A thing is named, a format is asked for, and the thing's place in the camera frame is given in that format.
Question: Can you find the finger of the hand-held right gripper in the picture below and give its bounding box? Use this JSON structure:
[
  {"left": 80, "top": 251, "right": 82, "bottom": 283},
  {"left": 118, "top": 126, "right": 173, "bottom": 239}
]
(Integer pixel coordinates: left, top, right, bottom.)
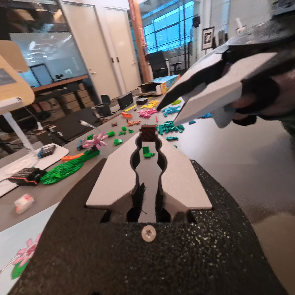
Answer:
[
  {"left": 156, "top": 46, "right": 229, "bottom": 112},
  {"left": 173, "top": 52, "right": 278, "bottom": 129}
]

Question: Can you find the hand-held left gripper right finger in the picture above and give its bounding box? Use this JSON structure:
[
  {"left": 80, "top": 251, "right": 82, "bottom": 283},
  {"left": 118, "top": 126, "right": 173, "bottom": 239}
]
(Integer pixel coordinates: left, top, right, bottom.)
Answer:
[{"left": 157, "top": 135, "right": 213, "bottom": 220}]

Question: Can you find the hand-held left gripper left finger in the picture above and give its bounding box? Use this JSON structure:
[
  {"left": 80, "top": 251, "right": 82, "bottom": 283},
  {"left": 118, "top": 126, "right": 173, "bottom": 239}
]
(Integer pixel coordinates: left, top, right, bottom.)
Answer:
[{"left": 85, "top": 132, "right": 142, "bottom": 219}]

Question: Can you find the brown lego piece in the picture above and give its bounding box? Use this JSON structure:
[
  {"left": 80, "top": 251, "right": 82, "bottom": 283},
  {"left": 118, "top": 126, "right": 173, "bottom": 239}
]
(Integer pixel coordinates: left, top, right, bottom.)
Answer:
[{"left": 141, "top": 124, "right": 158, "bottom": 142}]

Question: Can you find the person's right forearm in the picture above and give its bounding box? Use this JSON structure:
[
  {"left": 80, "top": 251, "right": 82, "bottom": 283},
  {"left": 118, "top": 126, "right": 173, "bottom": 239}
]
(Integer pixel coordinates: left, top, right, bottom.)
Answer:
[{"left": 282, "top": 113, "right": 295, "bottom": 140}]

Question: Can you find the lego set box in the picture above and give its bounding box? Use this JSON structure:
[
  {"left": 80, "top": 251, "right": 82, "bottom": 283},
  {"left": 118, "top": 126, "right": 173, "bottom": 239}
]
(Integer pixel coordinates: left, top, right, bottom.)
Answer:
[{"left": 138, "top": 74, "right": 181, "bottom": 95}]

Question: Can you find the pile of cyan lego pieces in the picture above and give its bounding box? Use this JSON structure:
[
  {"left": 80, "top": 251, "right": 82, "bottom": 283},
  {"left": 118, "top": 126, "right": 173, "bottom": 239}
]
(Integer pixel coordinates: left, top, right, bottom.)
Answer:
[{"left": 161, "top": 106, "right": 181, "bottom": 117}]

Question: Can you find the lego lily pad flower build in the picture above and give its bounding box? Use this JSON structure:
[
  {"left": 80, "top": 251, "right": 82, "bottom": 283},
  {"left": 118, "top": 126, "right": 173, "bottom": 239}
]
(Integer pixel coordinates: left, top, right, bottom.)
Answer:
[{"left": 40, "top": 132, "right": 109, "bottom": 185}]

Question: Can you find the pile of teal lego pieces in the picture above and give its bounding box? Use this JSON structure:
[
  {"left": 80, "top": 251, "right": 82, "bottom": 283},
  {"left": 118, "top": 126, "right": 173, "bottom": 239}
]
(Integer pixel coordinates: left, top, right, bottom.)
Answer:
[{"left": 157, "top": 120, "right": 185, "bottom": 135}]

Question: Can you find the pile of pink lego pieces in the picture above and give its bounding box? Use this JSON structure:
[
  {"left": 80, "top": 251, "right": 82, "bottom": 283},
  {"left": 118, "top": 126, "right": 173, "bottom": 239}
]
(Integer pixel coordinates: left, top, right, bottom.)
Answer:
[{"left": 137, "top": 109, "right": 158, "bottom": 118}]

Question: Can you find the lego instruction booklet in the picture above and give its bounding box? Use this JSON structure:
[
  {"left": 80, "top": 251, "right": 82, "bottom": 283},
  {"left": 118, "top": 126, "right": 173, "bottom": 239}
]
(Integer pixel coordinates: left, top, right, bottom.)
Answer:
[{"left": 0, "top": 202, "right": 59, "bottom": 295}]

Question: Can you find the person's right hand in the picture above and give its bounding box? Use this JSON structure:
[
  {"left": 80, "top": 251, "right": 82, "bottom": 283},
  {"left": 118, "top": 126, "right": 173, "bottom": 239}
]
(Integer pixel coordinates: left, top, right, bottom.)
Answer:
[{"left": 230, "top": 70, "right": 295, "bottom": 126}]

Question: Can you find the black office chair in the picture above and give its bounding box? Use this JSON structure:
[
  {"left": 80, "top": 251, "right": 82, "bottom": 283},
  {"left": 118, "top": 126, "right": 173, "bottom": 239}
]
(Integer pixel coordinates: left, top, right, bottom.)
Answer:
[{"left": 148, "top": 51, "right": 170, "bottom": 79}]

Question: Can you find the framed marker sign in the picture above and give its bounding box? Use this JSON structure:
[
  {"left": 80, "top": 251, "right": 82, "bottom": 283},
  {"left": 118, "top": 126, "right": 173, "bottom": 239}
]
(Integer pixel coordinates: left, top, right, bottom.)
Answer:
[{"left": 201, "top": 26, "right": 215, "bottom": 51}]

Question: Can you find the black charging dock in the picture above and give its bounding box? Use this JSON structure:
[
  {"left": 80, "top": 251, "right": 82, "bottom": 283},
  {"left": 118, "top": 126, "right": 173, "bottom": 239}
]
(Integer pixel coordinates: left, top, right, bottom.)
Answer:
[{"left": 95, "top": 105, "right": 112, "bottom": 117}]

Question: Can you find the large black charging case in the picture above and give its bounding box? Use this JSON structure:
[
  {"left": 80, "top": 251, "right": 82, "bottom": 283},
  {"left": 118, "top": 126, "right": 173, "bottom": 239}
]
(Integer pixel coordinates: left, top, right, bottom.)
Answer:
[{"left": 117, "top": 92, "right": 134, "bottom": 110}]

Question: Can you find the black side table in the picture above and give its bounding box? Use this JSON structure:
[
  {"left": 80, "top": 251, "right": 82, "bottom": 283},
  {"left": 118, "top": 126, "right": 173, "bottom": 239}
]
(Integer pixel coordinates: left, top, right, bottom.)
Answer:
[{"left": 35, "top": 107, "right": 103, "bottom": 148}]

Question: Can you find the black box blue edge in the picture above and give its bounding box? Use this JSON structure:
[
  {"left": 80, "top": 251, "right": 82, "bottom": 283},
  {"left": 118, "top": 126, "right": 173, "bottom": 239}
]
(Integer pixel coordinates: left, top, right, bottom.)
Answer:
[{"left": 37, "top": 145, "right": 56, "bottom": 159}]

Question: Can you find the white door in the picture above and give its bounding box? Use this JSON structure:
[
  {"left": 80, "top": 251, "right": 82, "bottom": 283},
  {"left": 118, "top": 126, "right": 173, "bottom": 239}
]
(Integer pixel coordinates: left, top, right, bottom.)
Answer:
[
  {"left": 102, "top": 7, "right": 142, "bottom": 90},
  {"left": 61, "top": 0, "right": 120, "bottom": 99}
]

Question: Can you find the black box red edge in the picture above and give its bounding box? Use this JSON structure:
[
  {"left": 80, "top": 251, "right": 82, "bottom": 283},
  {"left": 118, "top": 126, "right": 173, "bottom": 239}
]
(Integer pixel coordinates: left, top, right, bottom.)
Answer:
[{"left": 8, "top": 167, "right": 46, "bottom": 186}]

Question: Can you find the stack of cardboard boxes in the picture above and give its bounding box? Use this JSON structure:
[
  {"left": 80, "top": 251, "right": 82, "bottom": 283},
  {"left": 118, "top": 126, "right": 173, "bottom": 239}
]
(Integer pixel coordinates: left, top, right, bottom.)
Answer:
[{"left": 35, "top": 83, "right": 92, "bottom": 111}]

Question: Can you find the white red packet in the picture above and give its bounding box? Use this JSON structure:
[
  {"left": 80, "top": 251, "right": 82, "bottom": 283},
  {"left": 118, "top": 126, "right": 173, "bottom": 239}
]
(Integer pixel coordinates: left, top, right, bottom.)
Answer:
[{"left": 13, "top": 193, "right": 35, "bottom": 214}]

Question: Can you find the wooden standing desk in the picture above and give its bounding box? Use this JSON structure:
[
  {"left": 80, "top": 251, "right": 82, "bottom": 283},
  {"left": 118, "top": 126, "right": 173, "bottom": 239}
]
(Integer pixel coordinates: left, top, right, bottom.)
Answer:
[{"left": 31, "top": 74, "right": 89, "bottom": 109}]

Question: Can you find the wooden shade desk lamp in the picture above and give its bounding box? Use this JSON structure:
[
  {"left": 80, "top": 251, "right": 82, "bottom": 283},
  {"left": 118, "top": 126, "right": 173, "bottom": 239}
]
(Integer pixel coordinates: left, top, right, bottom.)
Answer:
[{"left": 0, "top": 40, "right": 69, "bottom": 197}]

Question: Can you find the white usb cable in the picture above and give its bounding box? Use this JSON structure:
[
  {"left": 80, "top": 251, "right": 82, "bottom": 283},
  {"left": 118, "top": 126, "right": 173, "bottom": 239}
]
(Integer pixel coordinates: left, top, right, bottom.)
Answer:
[{"left": 78, "top": 120, "right": 102, "bottom": 129}]

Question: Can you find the wooden post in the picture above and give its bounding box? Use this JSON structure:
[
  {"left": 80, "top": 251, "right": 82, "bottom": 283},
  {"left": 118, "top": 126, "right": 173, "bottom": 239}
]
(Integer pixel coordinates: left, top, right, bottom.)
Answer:
[{"left": 128, "top": 0, "right": 152, "bottom": 83}]

